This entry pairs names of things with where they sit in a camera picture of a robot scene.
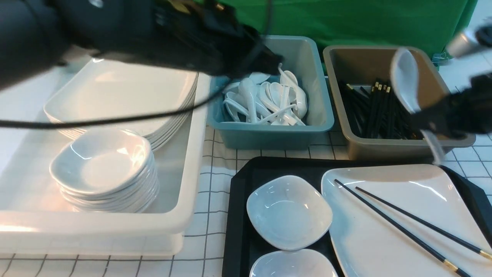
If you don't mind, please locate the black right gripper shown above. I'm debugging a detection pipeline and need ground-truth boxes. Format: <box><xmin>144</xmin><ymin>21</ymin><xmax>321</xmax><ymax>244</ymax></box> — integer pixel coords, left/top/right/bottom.
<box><xmin>411</xmin><ymin>73</ymin><xmax>492</xmax><ymax>139</ymax></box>

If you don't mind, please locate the large white plastic tub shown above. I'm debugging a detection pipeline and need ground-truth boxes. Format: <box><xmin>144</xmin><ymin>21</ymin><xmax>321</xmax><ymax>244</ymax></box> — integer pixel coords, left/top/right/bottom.
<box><xmin>1</xmin><ymin>74</ymin><xmax>211</xmax><ymax>256</ymax></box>

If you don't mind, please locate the black serving tray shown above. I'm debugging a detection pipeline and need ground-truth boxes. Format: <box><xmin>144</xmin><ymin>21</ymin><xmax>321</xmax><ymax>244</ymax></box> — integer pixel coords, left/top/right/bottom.
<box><xmin>222</xmin><ymin>157</ymin><xmax>491</xmax><ymax>277</ymax></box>

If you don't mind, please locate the white ceramic spoon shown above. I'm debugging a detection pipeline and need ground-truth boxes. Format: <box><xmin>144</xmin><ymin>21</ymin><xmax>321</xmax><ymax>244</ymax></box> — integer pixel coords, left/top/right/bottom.
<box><xmin>390</xmin><ymin>47</ymin><xmax>445</xmax><ymax>165</ymax></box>

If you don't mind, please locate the green cloth backdrop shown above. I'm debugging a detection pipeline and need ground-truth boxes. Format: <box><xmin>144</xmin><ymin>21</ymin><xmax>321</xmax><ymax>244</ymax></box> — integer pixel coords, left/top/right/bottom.
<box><xmin>192</xmin><ymin>0</ymin><xmax>478</xmax><ymax>60</ymax></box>

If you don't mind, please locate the large white square plate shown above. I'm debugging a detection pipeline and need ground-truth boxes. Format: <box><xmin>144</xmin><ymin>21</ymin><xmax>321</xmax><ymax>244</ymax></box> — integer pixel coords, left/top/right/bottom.
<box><xmin>321</xmin><ymin>164</ymin><xmax>492</xmax><ymax>277</ymax></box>

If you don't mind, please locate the pile of black chopsticks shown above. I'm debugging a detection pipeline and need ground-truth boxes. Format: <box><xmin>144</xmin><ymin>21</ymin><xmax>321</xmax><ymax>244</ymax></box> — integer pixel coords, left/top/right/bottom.
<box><xmin>337</xmin><ymin>78</ymin><xmax>423</xmax><ymax>140</ymax></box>

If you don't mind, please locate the teal plastic bin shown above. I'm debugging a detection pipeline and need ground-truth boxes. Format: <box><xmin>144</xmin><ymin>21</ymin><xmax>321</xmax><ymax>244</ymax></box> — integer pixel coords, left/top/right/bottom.
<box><xmin>208</xmin><ymin>35</ymin><xmax>334</xmax><ymax>150</ymax></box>

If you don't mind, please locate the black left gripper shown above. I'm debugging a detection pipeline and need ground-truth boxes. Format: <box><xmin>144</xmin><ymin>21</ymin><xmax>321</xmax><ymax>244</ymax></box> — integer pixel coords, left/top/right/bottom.
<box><xmin>153</xmin><ymin>0</ymin><xmax>283</xmax><ymax>77</ymax></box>

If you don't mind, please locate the brown plastic bin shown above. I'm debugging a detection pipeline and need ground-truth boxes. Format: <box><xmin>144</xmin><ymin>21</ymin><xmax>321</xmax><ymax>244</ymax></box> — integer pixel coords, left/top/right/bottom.
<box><xmin>323</xmin><ymin>45</ymin><xmax>476</xmax><ymax>161</ymax></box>

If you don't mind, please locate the pile of white spoons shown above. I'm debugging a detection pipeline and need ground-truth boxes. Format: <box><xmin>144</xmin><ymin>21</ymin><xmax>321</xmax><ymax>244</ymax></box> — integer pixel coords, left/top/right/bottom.
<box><xmin>223</xmin><ymin>65</ymin><xmax>308</xmax><ymax>126</ymax></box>

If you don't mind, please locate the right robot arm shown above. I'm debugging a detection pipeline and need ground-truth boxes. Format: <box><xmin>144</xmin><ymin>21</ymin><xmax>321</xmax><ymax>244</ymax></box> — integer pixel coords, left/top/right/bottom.
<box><xmin>411</xmin><ymin>24</ymin><xmax>492</xmax><ymax>139</ymax></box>

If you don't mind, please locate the stack of white square plates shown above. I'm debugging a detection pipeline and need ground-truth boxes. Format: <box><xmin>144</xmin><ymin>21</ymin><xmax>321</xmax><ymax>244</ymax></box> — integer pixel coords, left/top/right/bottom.
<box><xmin>43</xmin><ymin>58</ymin><xmax>199</xmax><ymax>151</ymax></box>

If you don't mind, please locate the white bowl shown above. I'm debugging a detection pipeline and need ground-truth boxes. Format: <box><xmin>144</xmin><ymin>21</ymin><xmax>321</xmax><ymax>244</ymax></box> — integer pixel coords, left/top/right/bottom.
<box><xmin>246</xmin><ymin>175</ymin><xmax>333</xmax><ymax>251</ymax></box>
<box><xmin>249</xmin><ymin>249</ymin><xmax>338</xmax><ymax>277</ymax></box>

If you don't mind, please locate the stack of white bowls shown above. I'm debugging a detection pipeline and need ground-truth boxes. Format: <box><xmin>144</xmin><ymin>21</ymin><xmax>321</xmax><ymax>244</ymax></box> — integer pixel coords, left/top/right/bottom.
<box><xmin>49</xmin><ymin>128</ymin><xmax>160</xmax><ymax>213</ymax></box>

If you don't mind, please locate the black chopstick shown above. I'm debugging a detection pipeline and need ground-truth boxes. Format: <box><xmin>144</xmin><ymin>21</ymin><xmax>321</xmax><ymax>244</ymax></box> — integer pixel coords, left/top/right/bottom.
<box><xmin>334</xmin><ymin>179</ymin><xmax>470</xmax><ymax>277</ymax></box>
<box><xmin>355</xmin><ymin>187</ymin><xmax>492</xmax><ymax>260</ymax></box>

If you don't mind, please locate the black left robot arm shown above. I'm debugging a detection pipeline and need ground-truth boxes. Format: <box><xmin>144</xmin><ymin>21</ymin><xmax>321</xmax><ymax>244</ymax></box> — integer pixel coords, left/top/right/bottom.
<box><xmin>0</xmin><ymin>0</ymin><xmax>283</xmax><ymax>89</ymax></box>

